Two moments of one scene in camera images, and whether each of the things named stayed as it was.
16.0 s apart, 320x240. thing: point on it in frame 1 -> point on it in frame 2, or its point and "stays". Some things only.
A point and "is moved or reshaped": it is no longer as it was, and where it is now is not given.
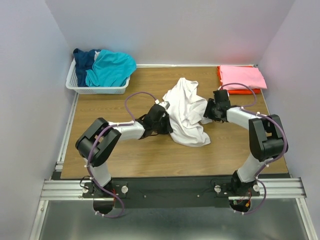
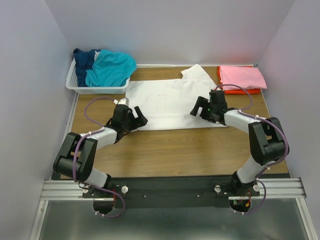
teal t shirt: x=110 y=69 stays
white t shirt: x=186 y=114 is moved or reshaped
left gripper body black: x=163 y=127 -> x=126 y=126
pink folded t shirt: x=245 y=74 stays
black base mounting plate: x=170 y=192 stays
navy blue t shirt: x=84 y=61 stays
